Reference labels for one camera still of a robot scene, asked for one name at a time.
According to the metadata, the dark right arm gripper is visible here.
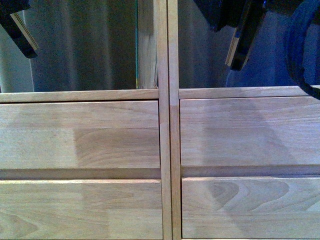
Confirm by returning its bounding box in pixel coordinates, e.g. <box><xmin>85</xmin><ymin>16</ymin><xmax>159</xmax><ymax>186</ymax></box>
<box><xmin>194</xmin><ymin>0</ymin><xmax>266</xmax><ymax>71</ymax></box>

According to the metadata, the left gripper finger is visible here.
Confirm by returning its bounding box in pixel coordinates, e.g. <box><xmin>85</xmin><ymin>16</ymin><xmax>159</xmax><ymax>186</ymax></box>
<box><xmin>0</xmin><ymin>0</ymin><xmax>39</xmax><ymax>59</ymax></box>

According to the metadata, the right wooden shelf cabinet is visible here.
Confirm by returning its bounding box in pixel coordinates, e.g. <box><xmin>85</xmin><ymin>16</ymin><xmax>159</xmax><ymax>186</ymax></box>
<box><xmin>168</xmin><ymin>0</ymin><xmax>320</xmax><ymax>240</ymax></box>

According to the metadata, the wooden shelf cabinet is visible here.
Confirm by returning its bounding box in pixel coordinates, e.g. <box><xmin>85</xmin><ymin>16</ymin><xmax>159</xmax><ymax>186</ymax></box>
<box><xmin>168</xmin><ymin>0</ymin><xmax>320</xmax><ymax>240</ymax></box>
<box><xmin>0</xmin><ymin>0</ymin><xmax>173</xmax><ymax>240</ymax></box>

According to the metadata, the left wooden shelf cabinet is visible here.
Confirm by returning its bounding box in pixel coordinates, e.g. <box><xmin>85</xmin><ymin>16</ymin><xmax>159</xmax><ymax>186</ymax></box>
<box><xmin>0</xmin><ymin>0</ymin><xmax>173</xmax><ymax>240</ymax></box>

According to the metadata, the dark pleated curtain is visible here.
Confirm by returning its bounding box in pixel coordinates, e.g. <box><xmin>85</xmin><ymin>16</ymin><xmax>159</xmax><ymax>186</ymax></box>
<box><xmin>0</xmin><ymin>0</ymin><xmax>302</xmax><ymax>93</ymax></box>

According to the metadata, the right cabinet upper drawer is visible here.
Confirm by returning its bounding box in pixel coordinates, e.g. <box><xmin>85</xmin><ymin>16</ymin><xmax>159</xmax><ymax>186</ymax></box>
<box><xmin>180</xmin><ymin>96</ymin><xmax>320</xmax><ymax>167</ymax></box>

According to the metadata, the cabinet drawer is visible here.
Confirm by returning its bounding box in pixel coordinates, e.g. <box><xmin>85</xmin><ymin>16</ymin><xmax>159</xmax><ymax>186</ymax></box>
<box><xmin>0</xmin><ymin>100</ymin><xmax>160</xmax><ymax>170</ymax></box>
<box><xmin>0</xmin><ymin>179</ymin><xmax>163</xmax><ymax>240</ymax></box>
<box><xmin>181</xmin><ymin>177</ymin><xmax>320</xmax><ymax>239</ymax></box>
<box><xmin>180</xmin><ymin>96</ymin><xmax>320</xmax><ymax>167</ymax></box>

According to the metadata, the left cabinet upper drawer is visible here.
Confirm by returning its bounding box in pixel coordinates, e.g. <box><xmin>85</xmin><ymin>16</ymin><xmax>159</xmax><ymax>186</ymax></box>
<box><xmin>0</xmin><ymin>100</ymin><xmax>160</xmax><ymax>170</ymax></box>

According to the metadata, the right cabinet lower drawer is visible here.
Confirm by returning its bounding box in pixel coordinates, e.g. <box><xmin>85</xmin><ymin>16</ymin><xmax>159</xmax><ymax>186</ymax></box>
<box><xmin>181</xmin><ymin>177</ymin><xmax>320</xmax><ymax>239</ymax></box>

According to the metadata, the left cabinet lower drawer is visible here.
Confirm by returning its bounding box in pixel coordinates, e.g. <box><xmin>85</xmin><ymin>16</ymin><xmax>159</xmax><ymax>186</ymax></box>
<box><xmin>0</xmin><ymin>179</ymin><xmax>163</xmax><ymax>240</ymax></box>

